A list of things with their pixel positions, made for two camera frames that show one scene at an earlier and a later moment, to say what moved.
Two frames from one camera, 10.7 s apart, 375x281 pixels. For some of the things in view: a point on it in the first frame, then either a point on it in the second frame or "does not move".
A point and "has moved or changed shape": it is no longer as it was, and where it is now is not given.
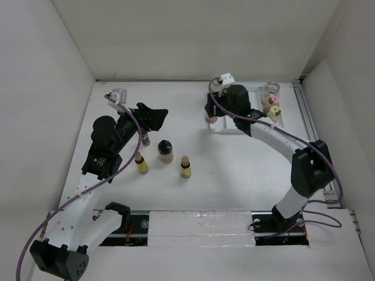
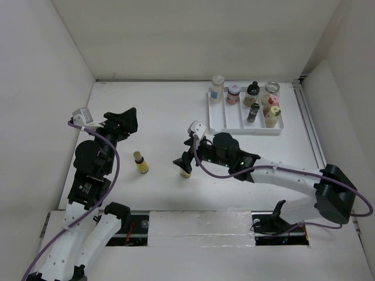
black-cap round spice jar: x=166 y=151 → x=253 y=89
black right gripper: x=210 y=106 → x=185 y=161
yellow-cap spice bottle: x=274 y=113 does not move
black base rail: x=268 y=230 does not move
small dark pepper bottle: x=145 y=139 has moved or changed shape
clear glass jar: x=270 y=94 does not move
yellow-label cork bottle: x=142 y=165 does not move
